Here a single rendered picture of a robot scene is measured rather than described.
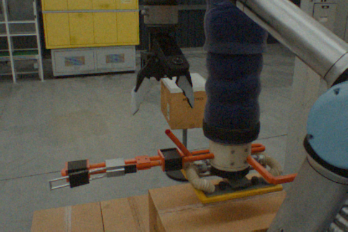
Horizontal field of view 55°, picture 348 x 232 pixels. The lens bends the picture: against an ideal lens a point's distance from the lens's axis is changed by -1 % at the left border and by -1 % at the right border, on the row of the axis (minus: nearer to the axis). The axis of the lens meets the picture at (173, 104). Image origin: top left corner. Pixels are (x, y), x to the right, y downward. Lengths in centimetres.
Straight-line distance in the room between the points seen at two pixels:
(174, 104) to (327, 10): 145
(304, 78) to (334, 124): 222
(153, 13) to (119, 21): 774
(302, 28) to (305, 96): 207
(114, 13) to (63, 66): 174
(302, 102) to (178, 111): 108
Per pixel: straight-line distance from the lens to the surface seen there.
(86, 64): 851
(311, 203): 61
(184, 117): 316
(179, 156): 132
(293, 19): 71
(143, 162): 129
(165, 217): 143
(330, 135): 53
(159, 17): 74
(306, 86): 274
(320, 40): 69
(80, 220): 217
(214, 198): 132
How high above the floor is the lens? 177
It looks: 17 degrees down
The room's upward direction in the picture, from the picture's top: straight up
